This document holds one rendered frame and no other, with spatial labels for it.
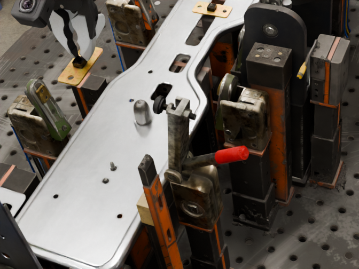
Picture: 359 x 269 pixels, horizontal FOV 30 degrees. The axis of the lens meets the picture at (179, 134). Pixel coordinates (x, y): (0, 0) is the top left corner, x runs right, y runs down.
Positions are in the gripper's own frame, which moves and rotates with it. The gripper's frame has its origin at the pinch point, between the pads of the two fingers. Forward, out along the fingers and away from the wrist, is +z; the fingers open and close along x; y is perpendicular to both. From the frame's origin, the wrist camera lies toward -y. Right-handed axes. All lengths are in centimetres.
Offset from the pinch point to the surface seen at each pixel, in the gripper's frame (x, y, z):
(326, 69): -30.4, 30.8, 18.3
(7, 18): 154, 141, 112
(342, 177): -34, 38, 53
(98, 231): -3.9, -10.9, 28.2
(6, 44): 144, 125, 114
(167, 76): 0.7, 26.5, 24.3
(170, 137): -14.8, -1.3, 11.5
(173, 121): -16.0, -1.7, 7.6
